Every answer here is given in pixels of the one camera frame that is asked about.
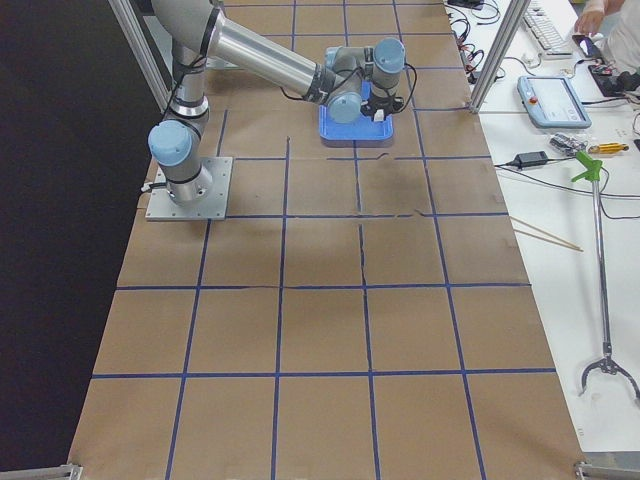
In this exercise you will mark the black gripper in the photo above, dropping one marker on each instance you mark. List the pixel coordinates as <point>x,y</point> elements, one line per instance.
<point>373,106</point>

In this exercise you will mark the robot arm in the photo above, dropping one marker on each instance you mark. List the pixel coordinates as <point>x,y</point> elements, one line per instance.
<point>352,84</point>

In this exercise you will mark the blue plastic tray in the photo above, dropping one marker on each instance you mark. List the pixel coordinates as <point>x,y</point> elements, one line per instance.
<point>362,130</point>

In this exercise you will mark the person hand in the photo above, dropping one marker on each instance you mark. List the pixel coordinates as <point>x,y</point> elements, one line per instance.
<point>592,16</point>

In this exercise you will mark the black power adapter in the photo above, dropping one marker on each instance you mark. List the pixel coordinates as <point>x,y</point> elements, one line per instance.
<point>530,159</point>

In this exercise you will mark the blue teach pendant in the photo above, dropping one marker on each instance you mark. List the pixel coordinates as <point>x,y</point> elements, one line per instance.
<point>551,102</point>

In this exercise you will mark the white keyboard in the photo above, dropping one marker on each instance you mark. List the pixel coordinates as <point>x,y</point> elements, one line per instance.
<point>543,33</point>

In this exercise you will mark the green reacher grabber tool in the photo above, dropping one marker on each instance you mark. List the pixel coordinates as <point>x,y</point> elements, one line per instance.
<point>606,364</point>

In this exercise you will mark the wooden chopsticks pair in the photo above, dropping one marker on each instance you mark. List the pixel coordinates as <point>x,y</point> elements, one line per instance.
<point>543,235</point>

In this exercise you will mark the yellow hand tool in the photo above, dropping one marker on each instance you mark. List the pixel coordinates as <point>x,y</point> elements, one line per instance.
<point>608,148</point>

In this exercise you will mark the aluminium frame post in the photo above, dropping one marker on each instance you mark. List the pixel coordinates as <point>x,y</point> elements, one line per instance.
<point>510,22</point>

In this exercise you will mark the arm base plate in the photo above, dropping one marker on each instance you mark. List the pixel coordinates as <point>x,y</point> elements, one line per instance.
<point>204,198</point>

